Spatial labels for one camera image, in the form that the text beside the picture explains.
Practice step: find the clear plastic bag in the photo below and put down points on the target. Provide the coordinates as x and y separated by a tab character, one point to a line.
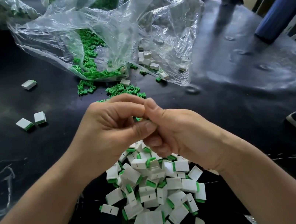
172	14

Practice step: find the pile of assembled white-green pieces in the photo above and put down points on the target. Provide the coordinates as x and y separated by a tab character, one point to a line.
157	190

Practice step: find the assembled white-green part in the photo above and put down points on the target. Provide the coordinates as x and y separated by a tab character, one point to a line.
24	124
109	209
40	117
29	84

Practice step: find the person's right forearm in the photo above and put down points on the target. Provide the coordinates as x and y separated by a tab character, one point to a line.
281	190

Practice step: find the person's left forearm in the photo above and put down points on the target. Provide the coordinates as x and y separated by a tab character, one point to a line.
37	223

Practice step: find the empty white shell right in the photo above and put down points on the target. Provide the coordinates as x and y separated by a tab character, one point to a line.
213	171

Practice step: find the person's left hand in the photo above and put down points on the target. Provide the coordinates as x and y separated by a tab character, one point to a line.
107	136

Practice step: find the pile of green clips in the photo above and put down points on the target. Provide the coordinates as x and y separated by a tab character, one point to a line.
92	58

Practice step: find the person's right hand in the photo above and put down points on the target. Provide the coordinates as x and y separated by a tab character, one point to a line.
188	135

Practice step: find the heap of white caps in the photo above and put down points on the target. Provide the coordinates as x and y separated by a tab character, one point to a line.
148	63

